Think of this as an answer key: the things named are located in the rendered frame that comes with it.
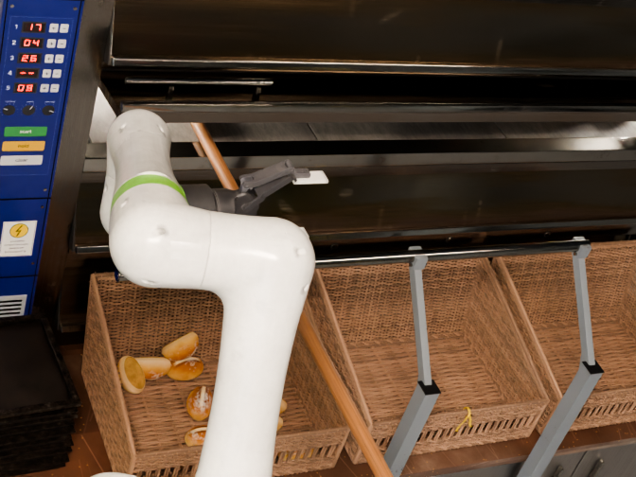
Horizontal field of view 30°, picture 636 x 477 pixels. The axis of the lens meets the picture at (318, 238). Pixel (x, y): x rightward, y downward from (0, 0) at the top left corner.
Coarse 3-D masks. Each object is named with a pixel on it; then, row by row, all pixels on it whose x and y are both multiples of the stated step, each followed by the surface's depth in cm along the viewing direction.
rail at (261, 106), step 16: (288, 112) 259; (304, 112) 261; (320, 112) 263; (336, 112) 264; (352, 112) 266; (368, 112) 268; (384, 112) 270; (400, 112) 272; (416, 112) 274; (432, 112) 276; (448, 112) 278; (464, 112) 280; (480, 112) 282; (496, 112) 284; (512, 112) 286; (528, 112) 288; (544, 112) 291; (560, 112) 293; (576, 112) 295; (592, 112) 297; (608, 112) 300; (624, 112) 302
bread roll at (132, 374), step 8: (120, 360) 294; (128, 360) 293; (120, 368) 292; (128, 368) 292; (136, 368) 294; (120, 376) 292; (128, 376) 292; (136, 376) 293; (144, 376) 295; (128, 384) 291; (136, 384) 292; (144, 384) 294; (136, 392) 293
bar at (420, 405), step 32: (320, 256) 262; (352, 256) 265; (384, 256) 269; (416, 256) 272; (448, 256) 277; (480, 256) 281; (576, 256) 295; (416, 288) 274; (576, 288) 297; (416, 320) 274; (416, 352) 275; (576, 384) 297; (416, 416) 275; (544, 448) 310
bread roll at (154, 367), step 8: (136, 360) 297; (144, 360) 297; (152, 360) 297; (160, 360) 298; (168, 360) 300; (144, 368) 296; (152, 368) 297; (160, 368) 297; (168, 368) 300; (152, 376) 298; (160, 376) 299
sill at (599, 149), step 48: (96, 144) 270; (192, 144) 281; (240, 144) 286; (288, 144) 292; (336, 144) 298; (384, 144) 304; (432, 144) 310; (480, 144) 317; (528, 144) 324; (576, 144) 331; (624, 144) 339
